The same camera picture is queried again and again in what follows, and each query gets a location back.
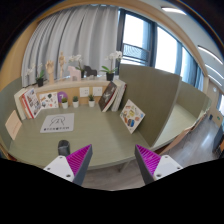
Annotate white books left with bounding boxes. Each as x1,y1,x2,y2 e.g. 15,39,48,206
14,88,26,120

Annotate light wooden board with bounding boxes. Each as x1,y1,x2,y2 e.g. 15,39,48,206
5,111,22,140

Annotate white grey curtain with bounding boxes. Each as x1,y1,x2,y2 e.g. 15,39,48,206
21,5,119,87

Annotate dark horse figurine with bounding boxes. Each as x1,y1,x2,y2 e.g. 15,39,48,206
84,65,97,77

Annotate white wall sockets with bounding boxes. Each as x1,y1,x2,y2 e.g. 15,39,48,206
79,87,103,97

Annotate small potted plant left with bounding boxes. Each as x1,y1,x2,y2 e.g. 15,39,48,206
61,97,68,109

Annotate white orchid black pot right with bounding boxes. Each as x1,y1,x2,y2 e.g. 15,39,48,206
101,51,123,81

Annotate colourful illustrated board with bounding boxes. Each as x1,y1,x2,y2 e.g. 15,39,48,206
120,99,145,133

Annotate white illustrated card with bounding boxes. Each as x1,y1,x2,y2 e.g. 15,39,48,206
39,92,58,109

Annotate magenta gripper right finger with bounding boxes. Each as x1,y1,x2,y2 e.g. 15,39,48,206
135,144,182,184

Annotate pink horse figurine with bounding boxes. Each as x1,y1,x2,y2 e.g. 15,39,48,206
68,66,81,81

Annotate purple round clock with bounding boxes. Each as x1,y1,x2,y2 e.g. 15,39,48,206
57,91,68,103

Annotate small potted plant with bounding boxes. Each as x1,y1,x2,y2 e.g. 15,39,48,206
88,94,95,107
72,96,79,108
61,97,68,109

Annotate red and white magazine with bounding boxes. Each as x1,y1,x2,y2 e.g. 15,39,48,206
22,89,41,119

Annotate grey mouse pad with logo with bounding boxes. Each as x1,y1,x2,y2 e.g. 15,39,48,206
40,113,74,133

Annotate white orchid centre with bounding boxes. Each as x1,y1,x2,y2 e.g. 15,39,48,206
69,54,85,78

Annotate white leaning books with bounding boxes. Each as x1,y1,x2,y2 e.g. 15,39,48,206
111,79,127,112

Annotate white orchid black pot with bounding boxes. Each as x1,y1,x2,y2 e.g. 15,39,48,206
101,51,123,81
26,63,45,87

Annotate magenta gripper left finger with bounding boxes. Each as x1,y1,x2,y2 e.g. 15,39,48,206
44,145,93,186

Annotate wooden hand model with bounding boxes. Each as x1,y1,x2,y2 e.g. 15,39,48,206
45,60,54,84

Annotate wooden mannequin figure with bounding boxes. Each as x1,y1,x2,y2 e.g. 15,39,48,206
59,52,66,80

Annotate black computer mouse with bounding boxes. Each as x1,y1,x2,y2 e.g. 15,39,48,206
58,140,70,156

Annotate white orchid black pot left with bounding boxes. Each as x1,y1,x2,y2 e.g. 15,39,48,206
26,63,45,87

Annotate grey green desk divider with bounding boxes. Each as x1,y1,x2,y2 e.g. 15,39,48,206
119,64,181,147

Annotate dark cover book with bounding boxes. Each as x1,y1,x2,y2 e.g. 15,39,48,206
98,82,117,111

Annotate small potted plant right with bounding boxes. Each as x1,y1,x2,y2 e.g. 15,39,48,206
88,94,95,107

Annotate small potted plant middle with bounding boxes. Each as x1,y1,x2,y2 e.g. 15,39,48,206
72,96,79,108

